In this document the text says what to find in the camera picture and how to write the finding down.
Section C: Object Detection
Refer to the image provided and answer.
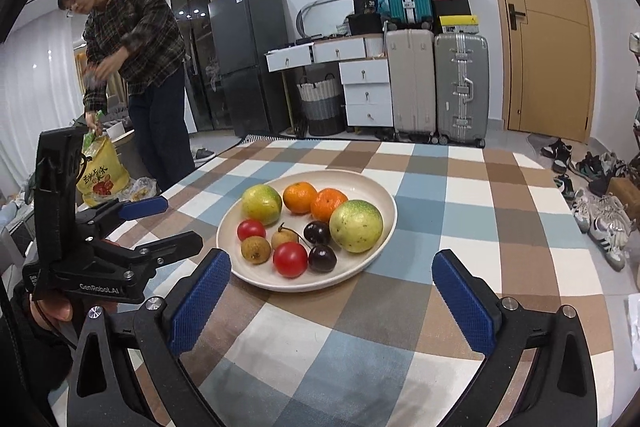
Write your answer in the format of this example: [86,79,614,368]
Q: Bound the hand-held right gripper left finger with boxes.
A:
[67,248,233,427]

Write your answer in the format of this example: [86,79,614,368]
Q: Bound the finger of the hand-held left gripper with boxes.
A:
[102,230,204,279]
[75,195,169,234]

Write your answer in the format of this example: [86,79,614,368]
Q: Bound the wooden door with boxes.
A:
[472,0,596,144]

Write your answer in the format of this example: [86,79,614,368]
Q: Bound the brown cardboard box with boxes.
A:
[607,177,640,208]

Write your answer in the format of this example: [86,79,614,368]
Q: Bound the person's left forearm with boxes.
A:
[0,287,76,427]

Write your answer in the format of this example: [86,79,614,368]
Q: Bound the grey oval hoop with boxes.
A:
[297,0,353,38]

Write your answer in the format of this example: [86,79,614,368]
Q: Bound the orange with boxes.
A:
[310,188,349,224]
[283,181,319,215]

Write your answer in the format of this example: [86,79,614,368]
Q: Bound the dark glass door cabinet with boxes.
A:
[167,0,243,132]

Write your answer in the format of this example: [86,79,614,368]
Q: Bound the clear plastic bag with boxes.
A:
[120,177,163,202]

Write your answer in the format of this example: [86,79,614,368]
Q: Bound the large red tomato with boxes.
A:
[273,242,309,279]

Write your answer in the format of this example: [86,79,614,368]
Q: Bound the yellow plastic bag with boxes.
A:
[75,134,132,208]

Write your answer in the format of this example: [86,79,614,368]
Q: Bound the woven laundry basket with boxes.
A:
[296,74,347,136]

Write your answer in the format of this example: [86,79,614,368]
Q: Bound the brown round fruit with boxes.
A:
[241,237,272,265]

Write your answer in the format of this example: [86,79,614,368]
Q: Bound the cream round plate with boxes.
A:
[216,169,398,293]

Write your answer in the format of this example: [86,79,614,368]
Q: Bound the yellow-green round fruit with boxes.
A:
[242,184,283,227]

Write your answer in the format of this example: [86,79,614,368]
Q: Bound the plain black box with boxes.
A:
[432,0,473,18]

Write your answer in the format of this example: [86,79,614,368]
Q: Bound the silver suitcase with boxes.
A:
[433,32,490,148]

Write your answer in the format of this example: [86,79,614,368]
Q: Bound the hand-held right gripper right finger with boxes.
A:
[431,249,596,427]

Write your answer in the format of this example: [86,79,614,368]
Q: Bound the large green round fruit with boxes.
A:
[329,200,384,254]

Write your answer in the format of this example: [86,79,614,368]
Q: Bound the small red tomato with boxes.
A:
[236,219,267,243]

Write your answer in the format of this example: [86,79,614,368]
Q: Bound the brown pear with stem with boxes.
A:
[271,223,301,252]

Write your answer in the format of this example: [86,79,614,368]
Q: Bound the dark purple plum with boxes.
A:
[307,245,338,273]
[303,221,332,247]

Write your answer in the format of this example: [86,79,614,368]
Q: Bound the beige suitcase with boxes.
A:
[385,28,437,142]

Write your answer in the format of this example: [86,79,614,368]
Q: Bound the person's left hand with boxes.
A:
[30,294,74,324]

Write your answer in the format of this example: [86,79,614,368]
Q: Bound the striped floor mat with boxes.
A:
[240,134,311,142]

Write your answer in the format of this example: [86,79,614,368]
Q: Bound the white desk with drawers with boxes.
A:
[265,36,395,128]

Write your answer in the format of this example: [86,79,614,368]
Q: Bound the pile of shoes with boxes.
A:
[539,137,640,272]

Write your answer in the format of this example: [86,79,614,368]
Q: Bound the dark grey refrigerator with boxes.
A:
[207,0,296,138]

